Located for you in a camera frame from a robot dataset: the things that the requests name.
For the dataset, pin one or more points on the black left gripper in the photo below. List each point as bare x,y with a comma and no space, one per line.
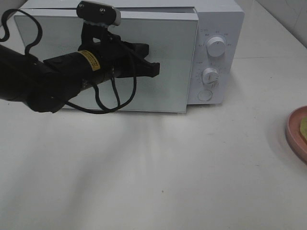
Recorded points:
102,56

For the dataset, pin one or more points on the white microwave door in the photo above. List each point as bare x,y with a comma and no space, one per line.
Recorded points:
171,37

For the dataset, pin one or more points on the white microwave knob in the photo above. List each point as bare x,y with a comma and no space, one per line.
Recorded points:
216,46
209,75

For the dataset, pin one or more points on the white round door button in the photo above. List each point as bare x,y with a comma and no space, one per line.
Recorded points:
205,95

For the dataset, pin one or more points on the pink round plate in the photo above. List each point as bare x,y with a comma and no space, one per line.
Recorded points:
294,136

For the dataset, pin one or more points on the sandwich with lettuce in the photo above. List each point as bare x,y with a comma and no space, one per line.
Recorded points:
303,128

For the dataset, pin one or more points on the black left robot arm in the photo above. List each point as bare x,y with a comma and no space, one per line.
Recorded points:
72,79

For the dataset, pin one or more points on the white microwave oven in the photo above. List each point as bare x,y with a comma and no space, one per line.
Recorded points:
215,17

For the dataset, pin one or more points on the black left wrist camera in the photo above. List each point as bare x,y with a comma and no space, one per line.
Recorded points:
98,13

